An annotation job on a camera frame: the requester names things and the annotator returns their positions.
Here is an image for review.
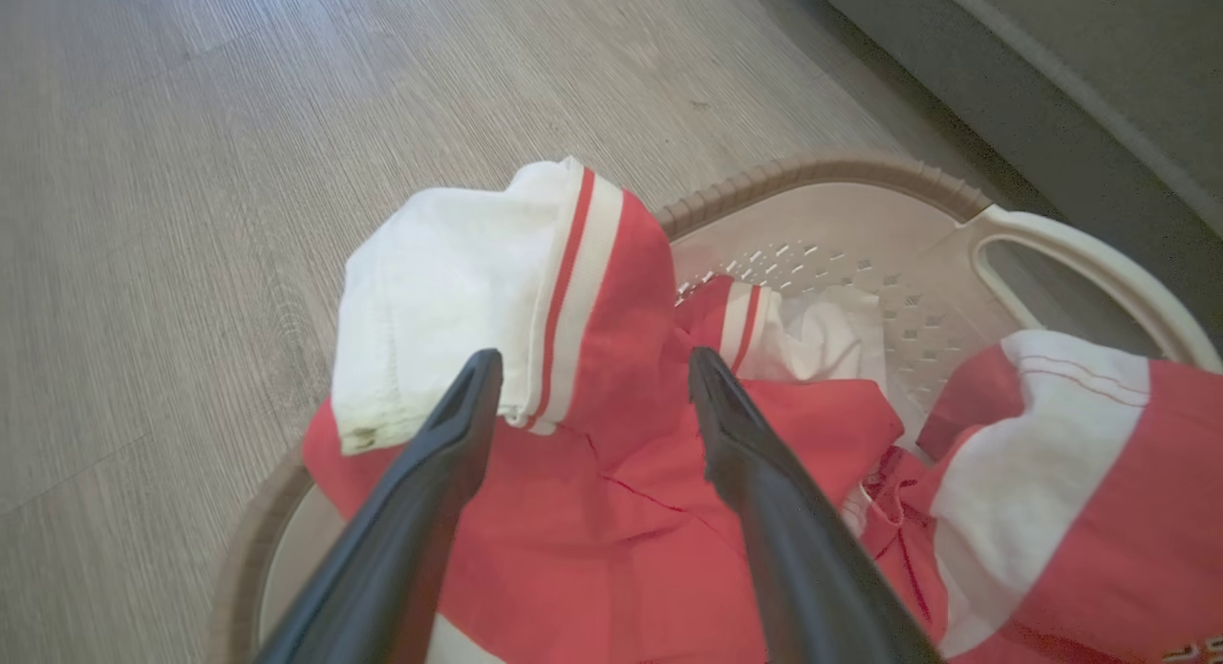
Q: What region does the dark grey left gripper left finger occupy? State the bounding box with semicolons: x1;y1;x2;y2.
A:
252;349;504;664

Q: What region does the red and white garment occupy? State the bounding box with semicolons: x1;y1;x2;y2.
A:
303;157;1223;664

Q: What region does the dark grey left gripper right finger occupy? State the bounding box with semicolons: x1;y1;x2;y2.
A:
688;347;944;664

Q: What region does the grey fabric sofa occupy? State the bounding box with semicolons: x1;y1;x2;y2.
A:
801;0;1223;240

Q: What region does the beige plastic laundry basket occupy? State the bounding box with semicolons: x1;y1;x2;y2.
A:
205;148;1223;664

